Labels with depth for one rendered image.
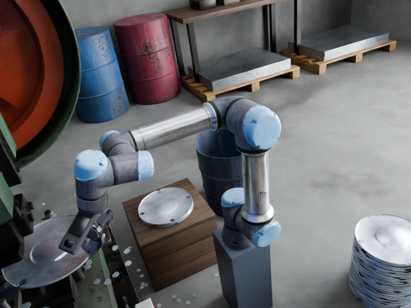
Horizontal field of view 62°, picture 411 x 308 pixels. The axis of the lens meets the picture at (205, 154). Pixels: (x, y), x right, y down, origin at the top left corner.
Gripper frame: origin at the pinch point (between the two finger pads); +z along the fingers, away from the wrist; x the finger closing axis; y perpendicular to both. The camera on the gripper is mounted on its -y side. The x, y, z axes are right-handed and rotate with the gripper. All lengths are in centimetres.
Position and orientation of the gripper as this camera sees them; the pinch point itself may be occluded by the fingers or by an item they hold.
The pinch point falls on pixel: (89, 253)
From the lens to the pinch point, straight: 110.3
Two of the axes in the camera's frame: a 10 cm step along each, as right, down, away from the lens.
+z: -1.8, 7.7, 6.1
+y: 3.1, -5.4, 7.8
